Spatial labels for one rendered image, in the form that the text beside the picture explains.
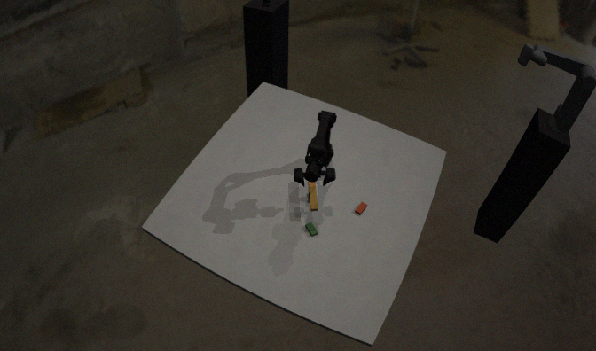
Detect small green block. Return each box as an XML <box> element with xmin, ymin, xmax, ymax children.
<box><xmin>305</xmin><ymin>222</ymin><xmax>318</xmax><ymax>237</ymax></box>

